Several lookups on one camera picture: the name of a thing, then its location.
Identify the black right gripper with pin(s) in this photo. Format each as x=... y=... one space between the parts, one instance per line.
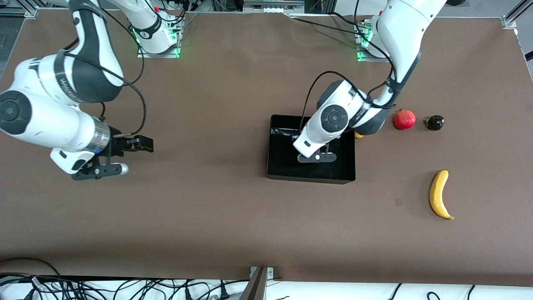
x=120 y=144

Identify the black plastic box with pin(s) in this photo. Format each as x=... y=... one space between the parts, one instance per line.
x=308 y=177

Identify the yellow banana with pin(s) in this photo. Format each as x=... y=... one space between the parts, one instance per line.
x=437 y=196

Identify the brown table cover sheet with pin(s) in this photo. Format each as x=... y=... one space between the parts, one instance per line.
x=225 y=216

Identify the red yellow mango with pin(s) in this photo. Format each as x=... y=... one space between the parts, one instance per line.
x=359 y=135

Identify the red pomegranate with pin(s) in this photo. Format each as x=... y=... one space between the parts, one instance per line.
x=404 y=119

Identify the dark purple mangosteen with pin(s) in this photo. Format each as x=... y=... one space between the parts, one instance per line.
x=435 y=122

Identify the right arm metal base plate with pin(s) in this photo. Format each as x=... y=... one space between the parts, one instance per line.
x=143 y=54

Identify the aluminium frame profile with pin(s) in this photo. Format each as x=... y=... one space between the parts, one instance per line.
x=516 y=14
x=21 y=10

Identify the aluminium bracket post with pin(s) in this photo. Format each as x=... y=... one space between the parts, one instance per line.
x=256 y=287

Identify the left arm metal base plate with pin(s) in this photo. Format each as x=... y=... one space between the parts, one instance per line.
x=366 y=58

